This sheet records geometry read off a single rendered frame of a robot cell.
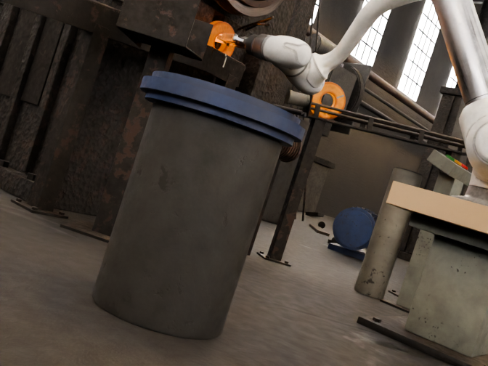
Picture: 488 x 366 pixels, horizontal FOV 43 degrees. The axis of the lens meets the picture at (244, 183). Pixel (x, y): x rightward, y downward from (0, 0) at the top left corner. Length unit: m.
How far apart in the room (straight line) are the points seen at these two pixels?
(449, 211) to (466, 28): 0.49
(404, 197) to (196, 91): 0.88
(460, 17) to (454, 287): 0.74
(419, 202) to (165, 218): 0.87
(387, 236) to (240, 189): 1.48
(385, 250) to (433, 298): 0.68
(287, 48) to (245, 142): 1.08
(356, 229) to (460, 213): 2.49
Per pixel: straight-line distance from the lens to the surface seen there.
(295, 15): 6.79
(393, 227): 2.50
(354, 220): 4.17
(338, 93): 2.65
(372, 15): 2.11
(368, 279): 2.51
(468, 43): 1.79
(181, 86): 1.05
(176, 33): 1.75
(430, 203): 1.73
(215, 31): 2.35
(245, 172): 1.07
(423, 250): 2.48
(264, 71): 2.55
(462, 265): 1.84
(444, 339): 1.86
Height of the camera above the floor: 0.30
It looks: 1 degrees down
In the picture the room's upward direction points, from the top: 18 degrees clockwise
